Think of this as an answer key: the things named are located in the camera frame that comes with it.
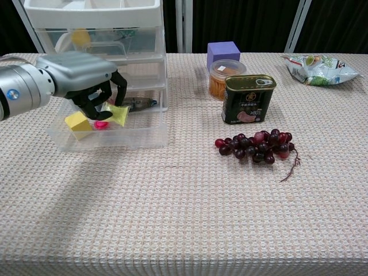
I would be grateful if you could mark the clear drawer with yellow ball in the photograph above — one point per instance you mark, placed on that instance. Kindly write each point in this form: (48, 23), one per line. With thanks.
(143, 43)

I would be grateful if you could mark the clear jar of orange snacks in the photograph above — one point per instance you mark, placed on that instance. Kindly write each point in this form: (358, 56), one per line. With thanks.
(220, 83)

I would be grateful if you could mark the dark green luncheon meat can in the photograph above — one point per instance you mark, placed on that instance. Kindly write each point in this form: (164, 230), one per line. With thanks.
(247, 100)

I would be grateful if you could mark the black curtain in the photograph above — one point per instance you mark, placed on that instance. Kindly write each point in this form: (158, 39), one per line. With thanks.
(247, 20)

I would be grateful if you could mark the purple foam cube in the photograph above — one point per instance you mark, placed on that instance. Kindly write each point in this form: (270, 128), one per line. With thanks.
(222, 51)

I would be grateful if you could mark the yellow-green plastic pouch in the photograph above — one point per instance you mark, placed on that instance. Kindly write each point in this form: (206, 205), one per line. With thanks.
(119, 115)

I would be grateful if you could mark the white green snack bag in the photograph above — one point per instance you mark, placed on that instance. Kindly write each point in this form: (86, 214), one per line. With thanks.
(319, 72)

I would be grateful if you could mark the yellow ball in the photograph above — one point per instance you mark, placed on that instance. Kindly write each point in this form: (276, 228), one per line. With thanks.
(80, 36)

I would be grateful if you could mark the slanted white frame post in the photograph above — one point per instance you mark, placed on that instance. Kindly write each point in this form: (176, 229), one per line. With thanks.
(297, 26)
(27, 27)

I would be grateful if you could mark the beige waffle tablecloth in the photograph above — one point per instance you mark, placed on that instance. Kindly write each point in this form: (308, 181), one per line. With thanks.
(172, 207)

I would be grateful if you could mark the green patterned packet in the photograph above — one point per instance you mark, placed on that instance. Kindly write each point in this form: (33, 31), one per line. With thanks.
(125, 33)

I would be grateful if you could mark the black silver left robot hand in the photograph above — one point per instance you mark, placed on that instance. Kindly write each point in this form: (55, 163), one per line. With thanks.
(80, 72)

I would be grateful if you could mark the yellow block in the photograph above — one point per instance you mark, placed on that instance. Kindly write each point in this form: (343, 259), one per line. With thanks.
(79, 125)

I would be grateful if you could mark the red grape bunch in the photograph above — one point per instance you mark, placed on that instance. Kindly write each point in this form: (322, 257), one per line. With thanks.
(258, 146)

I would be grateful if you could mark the clear drawer with yellow block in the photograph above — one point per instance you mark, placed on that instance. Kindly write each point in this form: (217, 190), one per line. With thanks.
(143, 135)

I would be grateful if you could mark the small pink cap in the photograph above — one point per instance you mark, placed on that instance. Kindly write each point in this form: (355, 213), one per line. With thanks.
(101, 125)

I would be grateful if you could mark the white plastic drawer cabinet frame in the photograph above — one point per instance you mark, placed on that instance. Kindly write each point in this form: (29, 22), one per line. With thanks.
(92, 14)

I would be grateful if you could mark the upright white frame post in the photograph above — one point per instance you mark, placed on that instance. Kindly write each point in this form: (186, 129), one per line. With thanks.
(184, 26)

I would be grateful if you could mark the white plate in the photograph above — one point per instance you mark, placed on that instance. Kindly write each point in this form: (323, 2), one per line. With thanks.
(61, 44)

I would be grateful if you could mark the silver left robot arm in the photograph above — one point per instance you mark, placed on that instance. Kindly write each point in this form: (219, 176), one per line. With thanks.
(23, 89)

